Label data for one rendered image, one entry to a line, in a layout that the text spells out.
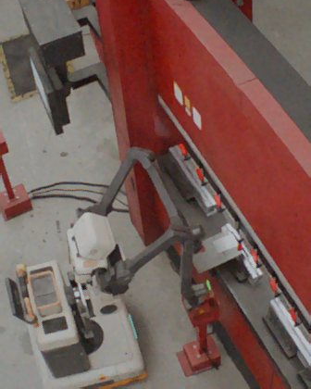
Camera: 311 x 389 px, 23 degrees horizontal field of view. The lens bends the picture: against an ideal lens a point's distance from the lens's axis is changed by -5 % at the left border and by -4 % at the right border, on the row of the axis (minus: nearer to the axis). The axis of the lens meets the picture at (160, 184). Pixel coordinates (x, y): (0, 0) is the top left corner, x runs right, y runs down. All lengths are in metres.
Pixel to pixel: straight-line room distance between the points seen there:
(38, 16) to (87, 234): 1.26
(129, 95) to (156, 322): 1.60
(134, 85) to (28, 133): 2.16
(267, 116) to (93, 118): 3.39
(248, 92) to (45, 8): 1.57
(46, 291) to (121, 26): 1.52
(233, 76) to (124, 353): 2.15
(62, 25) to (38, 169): 2.12
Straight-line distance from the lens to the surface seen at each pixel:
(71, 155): 6.19
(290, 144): 3.08
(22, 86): 6.83
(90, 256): 4.03
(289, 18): 7.30
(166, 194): 4.08
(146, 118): 4.64
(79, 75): 5.02
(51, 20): 4.32
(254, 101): 3.23
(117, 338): 4.91
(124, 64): 4.28
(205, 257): 4.31
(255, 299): 4.31
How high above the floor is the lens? 4.61
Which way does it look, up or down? 51 degrees down
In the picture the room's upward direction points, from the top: 7 degrees counter-clockwise
